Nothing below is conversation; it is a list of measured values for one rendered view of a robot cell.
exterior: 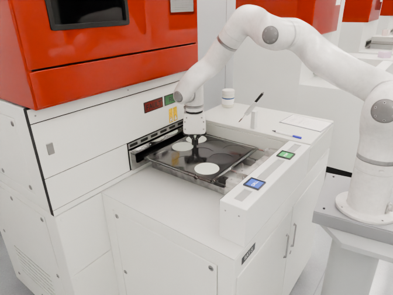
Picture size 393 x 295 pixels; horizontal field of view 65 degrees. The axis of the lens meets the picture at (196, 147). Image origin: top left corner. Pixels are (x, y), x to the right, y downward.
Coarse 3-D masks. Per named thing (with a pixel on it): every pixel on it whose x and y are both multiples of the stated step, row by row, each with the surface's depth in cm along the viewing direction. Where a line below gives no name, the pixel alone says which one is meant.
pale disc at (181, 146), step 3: (174, 144) 148; (177, 144) 147; (180, 144) 147; (183, 144) 147; (186, 144) 147; (189, 144) 147; (174, 147) 144; (177, 147) 144; (180, 147) 144; (183, 147) 144; (186, 147) 144; (189, 147) 143; (192, 147) 143; (177, 150) 141; (180, 150) 141; (183, 150) 141; (186, 150) 141
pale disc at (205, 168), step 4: (200, 164) 128; (204, 164) 128; (208, 164) 128; (212, 164) 128; (196, 168) 126; (200, 168) 126; (204, 168) 125; (208, 168) 125; (212, 168) 125; (216, 168) 125; (200, 172) 122; (204, 172) 122; (208, 172) 122; (212, 172) 122
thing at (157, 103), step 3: (159, 99) 140; (147, 102) 134; (150, 102) 136; (153, 102) 137; (156, 102) 139; (159, 102) 140; (162, 102) 142; (147, 105) 135; (150, 105) 136; (153, 105) 138; (156, 105) 139; (159, 105) 141; (162, 105) 142; (147, 108) 135; (150, 108) 137; (153, 108) 138; (147, 111) 136
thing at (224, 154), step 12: (204, 144) 147; (216, 144) 147; (228, 144) 146; (156, 156) 136; (168, 156) 136; (180, 156) 135; (192, 156) 135; (204, 156) 135; (216, 156) 135; (228, 156) 135; (240, 156) 134; (180, 168) 126; (192, 168) 126
